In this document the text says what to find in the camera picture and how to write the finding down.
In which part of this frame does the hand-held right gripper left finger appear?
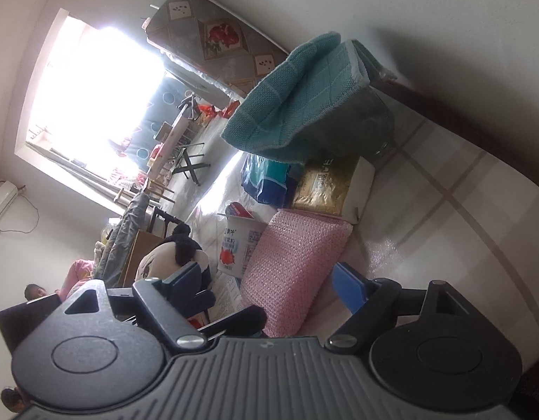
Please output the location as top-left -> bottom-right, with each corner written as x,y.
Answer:
63,261 -> 267,354

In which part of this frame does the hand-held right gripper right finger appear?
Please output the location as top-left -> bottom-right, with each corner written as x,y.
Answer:
324,262 -> 465,354

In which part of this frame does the white yogurt bottle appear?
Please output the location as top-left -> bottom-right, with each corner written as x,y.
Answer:
217,214 -> 268,278

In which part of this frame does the red toothpaste tube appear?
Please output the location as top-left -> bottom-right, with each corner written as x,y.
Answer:
217,201 -> 255,220

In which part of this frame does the gold and white carton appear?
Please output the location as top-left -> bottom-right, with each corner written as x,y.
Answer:
291,156 -> 375,224

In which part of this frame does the blue wet wipes pack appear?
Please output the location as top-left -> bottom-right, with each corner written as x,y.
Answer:
241,153 -> 305,206

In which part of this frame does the teal knitted towel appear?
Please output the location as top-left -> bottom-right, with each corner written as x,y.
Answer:
220,31 -> 371,165

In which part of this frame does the black-haired plush doll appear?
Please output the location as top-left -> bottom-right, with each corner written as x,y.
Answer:
136,223 -> 214,329

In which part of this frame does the black folding stool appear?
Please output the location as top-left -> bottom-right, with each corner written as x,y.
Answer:
171,146 -> 213,184

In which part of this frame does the folding table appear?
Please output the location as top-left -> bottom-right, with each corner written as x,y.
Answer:
147,96 -> 201,176

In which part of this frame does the red snack bag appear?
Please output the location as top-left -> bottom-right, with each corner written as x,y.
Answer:
197,101 -> 240,120

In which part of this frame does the dark screen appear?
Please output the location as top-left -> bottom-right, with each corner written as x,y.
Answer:
0,293 -> 62,351

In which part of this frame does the blue circle-print curtain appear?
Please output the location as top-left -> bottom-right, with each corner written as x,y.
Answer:
120,74 -> 195,167

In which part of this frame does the white air conditioner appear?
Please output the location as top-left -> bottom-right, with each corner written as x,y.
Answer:
0,181 -> 18,232

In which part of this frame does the rolled floral printed mat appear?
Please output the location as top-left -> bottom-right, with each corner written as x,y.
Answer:
142,0 -> 290,99

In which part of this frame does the air conditioner cable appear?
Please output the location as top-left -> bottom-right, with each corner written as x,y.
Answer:
0,187 -> 40,235

